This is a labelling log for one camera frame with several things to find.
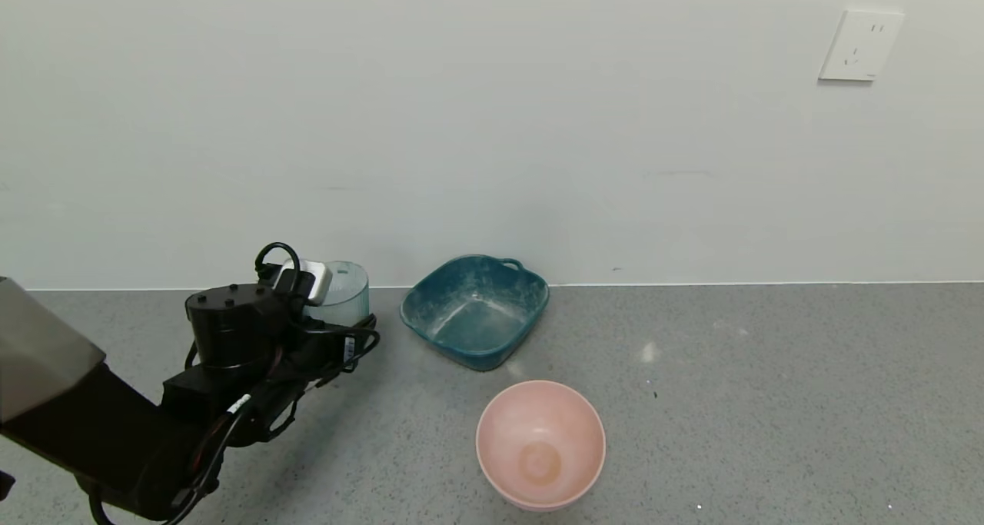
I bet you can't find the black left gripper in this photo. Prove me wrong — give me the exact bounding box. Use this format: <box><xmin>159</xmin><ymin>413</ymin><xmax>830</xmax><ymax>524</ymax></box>
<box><xmin>304</xmin><ymin>313</ymin><xmax>377</xmax><ymax>374</ymax></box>

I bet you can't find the translucent blue ribbed cup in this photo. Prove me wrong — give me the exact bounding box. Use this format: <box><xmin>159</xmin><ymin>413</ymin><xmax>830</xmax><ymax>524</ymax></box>
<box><xmin>306</xmin><ymin>261</ymin><xmax>371</xmax><ymax>327</ymax></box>

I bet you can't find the pink round bowl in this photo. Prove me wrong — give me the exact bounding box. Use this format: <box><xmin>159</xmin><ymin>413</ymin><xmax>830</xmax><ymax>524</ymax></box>
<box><xmin>476</xmin><ymin>380</ymin><xmax>607</xmax><ymax>512</ymax></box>

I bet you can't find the teal square plastic basin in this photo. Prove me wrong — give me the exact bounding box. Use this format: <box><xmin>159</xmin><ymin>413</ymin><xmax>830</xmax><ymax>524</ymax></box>
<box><xmin>400</xmin><ymin>254</ymin><xmax>550</xmax><ymax>372</ymax></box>

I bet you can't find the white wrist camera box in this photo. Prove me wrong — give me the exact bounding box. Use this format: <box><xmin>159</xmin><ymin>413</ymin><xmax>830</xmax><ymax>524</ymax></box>
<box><xmin>273</xmin><ymin>260</ymin><xmax>333</xmax><ymax>305</ymax></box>

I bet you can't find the black camera cable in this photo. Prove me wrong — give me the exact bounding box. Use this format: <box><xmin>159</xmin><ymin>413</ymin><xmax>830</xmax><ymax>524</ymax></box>
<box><xmin>256</xmin><ymin>242</ymin><xmax>302</xmax><ymax>295</ymax></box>

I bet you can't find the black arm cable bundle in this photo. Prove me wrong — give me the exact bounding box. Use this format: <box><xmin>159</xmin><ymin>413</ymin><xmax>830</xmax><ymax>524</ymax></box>
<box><xmin>165</xmin><ymin>390</ymin><xmax>301</xmax><ymax>524</ymax></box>

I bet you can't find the white wall outlet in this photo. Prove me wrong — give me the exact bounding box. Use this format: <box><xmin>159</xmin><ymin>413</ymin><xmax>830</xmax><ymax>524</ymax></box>
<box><xmin>818</xmin><ymin>8</ymin><xmax>905</xmax><ymax>82</ymax></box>

